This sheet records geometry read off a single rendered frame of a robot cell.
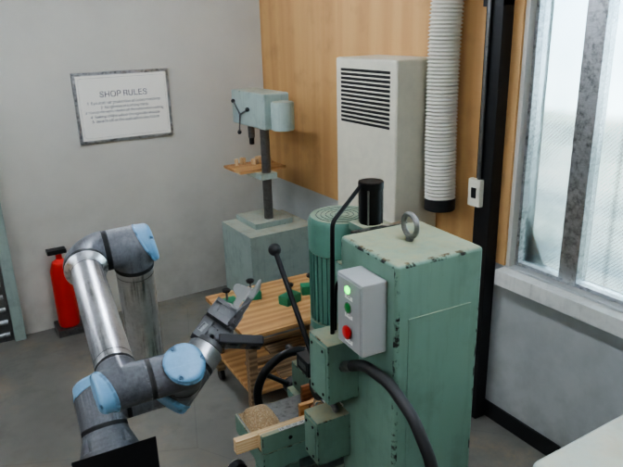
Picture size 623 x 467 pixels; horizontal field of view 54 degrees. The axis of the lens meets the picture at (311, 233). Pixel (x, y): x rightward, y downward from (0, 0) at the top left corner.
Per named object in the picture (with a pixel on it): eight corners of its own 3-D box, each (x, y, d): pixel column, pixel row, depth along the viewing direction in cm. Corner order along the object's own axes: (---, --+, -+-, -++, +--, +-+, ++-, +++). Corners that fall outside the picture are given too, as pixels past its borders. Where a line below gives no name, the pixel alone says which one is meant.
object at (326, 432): (336, 438, 158) (336, 398, 154) (350, 454, 152) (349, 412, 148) (303, 450, 154) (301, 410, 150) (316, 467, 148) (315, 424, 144)
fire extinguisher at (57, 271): (81, 321, 442) (68, 242, 423) (87, 331, 426) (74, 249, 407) (55, 327, 433) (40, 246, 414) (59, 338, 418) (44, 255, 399)
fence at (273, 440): (441, 388, 189) (442, 372, 187) (445, 391, 188) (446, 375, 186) (260, 451, 163) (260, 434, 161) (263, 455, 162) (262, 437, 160)
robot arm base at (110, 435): (77, 463, 190) (70, 432, 194) (84, 471, 206) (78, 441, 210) (139, 442, 196) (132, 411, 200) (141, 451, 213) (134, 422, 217)
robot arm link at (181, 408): (184, 410, 138) (182, 422, 146) (215, 365, 145) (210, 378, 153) (149, 388, 139) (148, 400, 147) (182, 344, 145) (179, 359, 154)
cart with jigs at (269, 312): (308, 348, 395) (305, 255, 375) (357, 392, 348) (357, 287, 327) (211, 378, 366) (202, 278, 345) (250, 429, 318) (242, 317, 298)
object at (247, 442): (404, 392, 188) (405, 381, 186) (409, 396, 186) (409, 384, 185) (234, 450, 164) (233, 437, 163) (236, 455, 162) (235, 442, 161)
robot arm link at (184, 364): (158, 391, 127) (157, 407, 137) (213, 374, 131) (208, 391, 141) (147, 349, 130) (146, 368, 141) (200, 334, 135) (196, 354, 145)
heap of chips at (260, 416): (266, 405, 183) (265, 394, 182) (286, 431, 171) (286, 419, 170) (237, 414, 179) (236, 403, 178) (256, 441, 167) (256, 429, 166)
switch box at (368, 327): (361, 332, 136) (361, 264, 131) (387, 351, 128) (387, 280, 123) (336, 338, 134) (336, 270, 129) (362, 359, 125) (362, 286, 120)
